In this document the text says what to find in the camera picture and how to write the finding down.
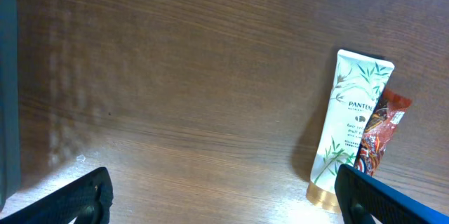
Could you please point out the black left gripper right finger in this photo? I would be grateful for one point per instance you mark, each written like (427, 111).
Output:
(363, 199)

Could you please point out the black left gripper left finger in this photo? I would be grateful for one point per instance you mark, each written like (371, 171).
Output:
(85, 200)

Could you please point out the orange snack packet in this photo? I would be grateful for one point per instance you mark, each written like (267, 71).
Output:
(379, 130)

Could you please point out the white Pantene cream tube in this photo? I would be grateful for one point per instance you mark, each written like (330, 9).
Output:
(358, 83)

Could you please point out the grey plastic mesh basket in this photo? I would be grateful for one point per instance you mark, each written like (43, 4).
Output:
(10, 123)

